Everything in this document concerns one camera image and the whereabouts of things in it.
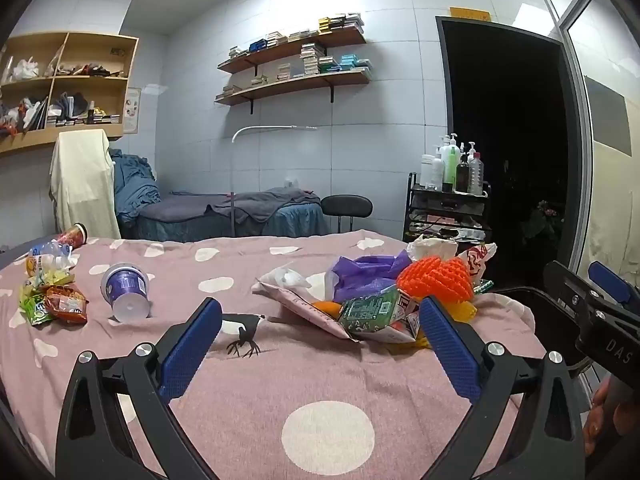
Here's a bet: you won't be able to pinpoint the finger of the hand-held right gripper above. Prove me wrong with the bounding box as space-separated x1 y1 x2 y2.
543 260 640 368
587 261 640 311

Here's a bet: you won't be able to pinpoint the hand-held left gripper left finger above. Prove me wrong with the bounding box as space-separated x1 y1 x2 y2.
56 298 223 480

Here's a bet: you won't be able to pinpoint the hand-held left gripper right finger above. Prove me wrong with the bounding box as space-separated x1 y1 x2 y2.
419 296 586 480

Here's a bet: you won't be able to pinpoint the dark trash bin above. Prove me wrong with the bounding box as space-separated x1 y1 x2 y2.
492 285 593 378

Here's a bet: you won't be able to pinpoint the green clear wrapper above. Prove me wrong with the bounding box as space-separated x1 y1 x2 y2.
340 294 403 334

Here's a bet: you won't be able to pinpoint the person's right hand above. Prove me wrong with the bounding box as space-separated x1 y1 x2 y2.
582 375 640 457

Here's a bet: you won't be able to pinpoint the white printed carton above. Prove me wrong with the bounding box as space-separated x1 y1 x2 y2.
395 292 426 344

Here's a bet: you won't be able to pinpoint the pink polka-dot blanket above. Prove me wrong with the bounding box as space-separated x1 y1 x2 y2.
0 230 551 480

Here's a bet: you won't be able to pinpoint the orange foam fruit net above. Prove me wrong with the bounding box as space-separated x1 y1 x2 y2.
397 255 474 307

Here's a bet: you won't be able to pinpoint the potted plant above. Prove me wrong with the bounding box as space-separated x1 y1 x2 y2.
521 200 564 242

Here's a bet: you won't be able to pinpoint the purple yoghurt cup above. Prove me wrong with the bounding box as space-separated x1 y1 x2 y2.
100 262 152 323

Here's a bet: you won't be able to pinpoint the white bag with red print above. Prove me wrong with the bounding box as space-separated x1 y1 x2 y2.
452 242 499 287

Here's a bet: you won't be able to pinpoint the white crumpled tissue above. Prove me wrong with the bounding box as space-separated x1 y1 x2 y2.
407 234 459 262

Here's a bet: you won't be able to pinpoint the pink paper packet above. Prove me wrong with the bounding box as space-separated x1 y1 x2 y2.
251 262 362 344

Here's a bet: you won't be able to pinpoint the glass door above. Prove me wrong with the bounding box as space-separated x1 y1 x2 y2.
530 0 640 288

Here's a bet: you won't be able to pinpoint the purple plastic bag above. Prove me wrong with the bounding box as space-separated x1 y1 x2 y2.
325 250 413 307

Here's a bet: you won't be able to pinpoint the orange peel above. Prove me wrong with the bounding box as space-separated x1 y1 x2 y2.
310 300 346 319

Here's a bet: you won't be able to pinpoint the grey covered massage bed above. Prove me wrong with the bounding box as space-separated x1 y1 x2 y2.
117 187 329 241

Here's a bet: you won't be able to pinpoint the black mesh cart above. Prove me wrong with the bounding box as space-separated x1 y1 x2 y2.
402 172 494 252

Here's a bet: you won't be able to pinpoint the yellow-green snack wrapper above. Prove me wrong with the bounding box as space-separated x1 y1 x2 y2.
42 267 76 287

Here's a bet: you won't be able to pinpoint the brown pump bottle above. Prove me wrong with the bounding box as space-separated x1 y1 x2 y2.
455 143 471 194

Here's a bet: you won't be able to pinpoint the red paper cup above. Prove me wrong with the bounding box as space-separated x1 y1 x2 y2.
56 224 90 249

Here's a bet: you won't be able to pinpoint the green snack packet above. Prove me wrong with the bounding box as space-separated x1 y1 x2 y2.
19 282 51 326

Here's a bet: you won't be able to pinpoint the clear plastic bottle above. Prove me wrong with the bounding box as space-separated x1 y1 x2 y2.
27 241 77 264

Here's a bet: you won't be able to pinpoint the blue bedding pile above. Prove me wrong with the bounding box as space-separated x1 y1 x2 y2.
110 149 162 226

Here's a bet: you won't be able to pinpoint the green pump bottle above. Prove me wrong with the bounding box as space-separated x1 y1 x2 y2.
443 133 461 194

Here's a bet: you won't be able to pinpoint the black stool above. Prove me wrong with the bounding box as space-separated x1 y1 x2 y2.
320 195 374 234

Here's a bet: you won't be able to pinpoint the small white pump bottle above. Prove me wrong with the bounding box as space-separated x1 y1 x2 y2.
432 146 446 191

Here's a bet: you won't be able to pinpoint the cream cloth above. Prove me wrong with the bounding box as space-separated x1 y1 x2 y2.
49 129 122 241

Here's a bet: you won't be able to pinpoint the white floor lamp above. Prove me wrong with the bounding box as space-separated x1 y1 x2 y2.
230 125 319 237

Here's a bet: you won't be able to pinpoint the wooden cubby shelf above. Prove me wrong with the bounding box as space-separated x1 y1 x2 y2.
0 31 140 156

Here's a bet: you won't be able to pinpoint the yellow door sign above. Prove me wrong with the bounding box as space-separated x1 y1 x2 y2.
449 6 489 22

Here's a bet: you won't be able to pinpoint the row of small boxes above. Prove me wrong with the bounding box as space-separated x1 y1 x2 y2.
229 11 365 59

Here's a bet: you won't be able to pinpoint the wall poster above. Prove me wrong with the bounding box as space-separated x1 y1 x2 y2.
124 87 144 135

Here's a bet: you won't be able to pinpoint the wooden wall shelf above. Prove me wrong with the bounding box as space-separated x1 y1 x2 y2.
217 25 367 74
215 70 372 114

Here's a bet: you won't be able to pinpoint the wall shelves with boxes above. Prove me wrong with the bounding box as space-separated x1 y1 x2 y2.
216 42 373 101

